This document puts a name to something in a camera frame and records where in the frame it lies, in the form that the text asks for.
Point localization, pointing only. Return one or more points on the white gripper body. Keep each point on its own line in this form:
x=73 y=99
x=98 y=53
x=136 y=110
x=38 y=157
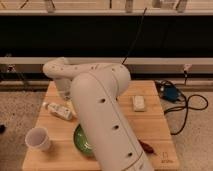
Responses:
x=63 y=87

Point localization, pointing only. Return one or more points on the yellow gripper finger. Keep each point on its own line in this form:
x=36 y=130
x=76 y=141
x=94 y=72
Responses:
x=70 y=106

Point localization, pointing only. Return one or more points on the white plastic bottle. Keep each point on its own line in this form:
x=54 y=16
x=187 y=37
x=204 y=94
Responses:
x=58 y=110

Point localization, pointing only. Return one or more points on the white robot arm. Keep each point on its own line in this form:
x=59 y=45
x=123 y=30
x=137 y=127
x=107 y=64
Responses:
x=93 y=89

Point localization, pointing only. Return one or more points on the green ceramic bowl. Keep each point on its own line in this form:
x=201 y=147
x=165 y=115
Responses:
x=81 y=143

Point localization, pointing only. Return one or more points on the white paper cup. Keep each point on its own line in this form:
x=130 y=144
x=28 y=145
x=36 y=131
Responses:
x=38 y=138

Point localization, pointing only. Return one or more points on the white rectangular block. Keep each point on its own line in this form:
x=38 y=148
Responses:
x=139 y=104

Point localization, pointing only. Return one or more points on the dried red chili pepper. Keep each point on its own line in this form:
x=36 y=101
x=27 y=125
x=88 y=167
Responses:
x=147 y=148

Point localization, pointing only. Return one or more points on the blue power adapter box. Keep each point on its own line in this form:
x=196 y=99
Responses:
x=170 y=93

